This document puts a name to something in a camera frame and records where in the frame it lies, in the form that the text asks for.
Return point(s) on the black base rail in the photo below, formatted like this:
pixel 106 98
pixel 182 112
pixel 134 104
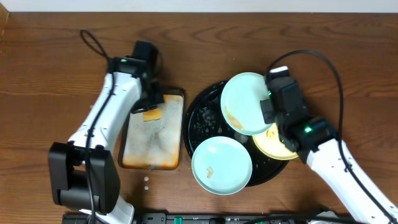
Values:
pixel 161 218

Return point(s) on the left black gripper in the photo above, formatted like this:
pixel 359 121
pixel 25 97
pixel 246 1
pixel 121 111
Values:
pixel 154 96

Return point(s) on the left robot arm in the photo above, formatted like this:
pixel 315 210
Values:
pixel 83 175

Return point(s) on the light blue plate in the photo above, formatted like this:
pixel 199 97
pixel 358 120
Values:
pixel 221 165
pixel 240 103

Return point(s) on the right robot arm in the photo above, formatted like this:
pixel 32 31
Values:
pixel 320 146

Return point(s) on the black round tray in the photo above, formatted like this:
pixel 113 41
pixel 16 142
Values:
pixel 204 120

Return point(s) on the orange sponge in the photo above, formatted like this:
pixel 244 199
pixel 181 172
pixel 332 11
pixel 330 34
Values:
pixel 152 115

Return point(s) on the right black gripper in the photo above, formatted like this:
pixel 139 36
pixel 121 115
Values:
pixel 267 107

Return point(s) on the yellow plate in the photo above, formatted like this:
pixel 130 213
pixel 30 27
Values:
pixel 269 144

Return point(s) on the black rectangular soapy tray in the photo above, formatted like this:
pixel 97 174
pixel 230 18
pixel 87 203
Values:
pixel 154 144

